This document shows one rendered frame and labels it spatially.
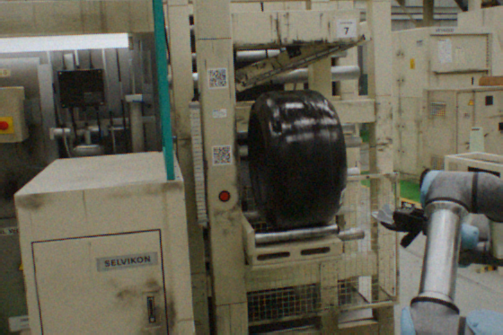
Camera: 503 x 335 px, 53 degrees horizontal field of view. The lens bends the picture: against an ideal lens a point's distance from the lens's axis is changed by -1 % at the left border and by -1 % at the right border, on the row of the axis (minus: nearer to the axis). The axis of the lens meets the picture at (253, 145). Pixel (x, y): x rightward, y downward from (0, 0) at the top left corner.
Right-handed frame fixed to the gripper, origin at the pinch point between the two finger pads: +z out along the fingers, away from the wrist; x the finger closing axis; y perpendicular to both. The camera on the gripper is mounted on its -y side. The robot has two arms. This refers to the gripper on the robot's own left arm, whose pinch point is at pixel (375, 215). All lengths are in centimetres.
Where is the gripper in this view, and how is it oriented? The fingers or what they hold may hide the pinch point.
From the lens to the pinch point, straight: 190.9
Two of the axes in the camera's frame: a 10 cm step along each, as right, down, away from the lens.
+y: -1.5, -8.7, -4.7
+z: -7.9, -1.8, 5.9
